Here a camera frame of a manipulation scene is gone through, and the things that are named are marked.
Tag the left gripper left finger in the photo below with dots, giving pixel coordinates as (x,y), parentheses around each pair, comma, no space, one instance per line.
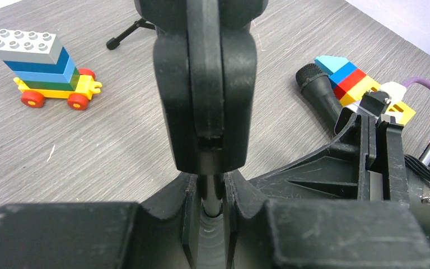
(81,237)

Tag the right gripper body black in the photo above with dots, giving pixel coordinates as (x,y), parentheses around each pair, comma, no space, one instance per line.
(364,161)

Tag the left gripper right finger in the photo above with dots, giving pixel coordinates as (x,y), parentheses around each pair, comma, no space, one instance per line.
(264,232)

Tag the black handheld microphone front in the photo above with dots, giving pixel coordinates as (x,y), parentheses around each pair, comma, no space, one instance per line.
(315,87)

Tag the black microphone stand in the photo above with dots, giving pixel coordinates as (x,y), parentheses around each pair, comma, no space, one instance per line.
(205,64)

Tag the black tripod stand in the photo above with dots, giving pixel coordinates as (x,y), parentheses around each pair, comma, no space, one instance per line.
(114,42)

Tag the yellow perforated block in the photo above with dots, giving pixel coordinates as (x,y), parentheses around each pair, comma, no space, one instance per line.
(401,111)

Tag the colourful toy brick car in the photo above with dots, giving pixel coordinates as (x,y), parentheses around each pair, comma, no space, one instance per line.
(45,70)

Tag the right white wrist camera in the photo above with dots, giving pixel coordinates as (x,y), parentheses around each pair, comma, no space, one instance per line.
(375,103)

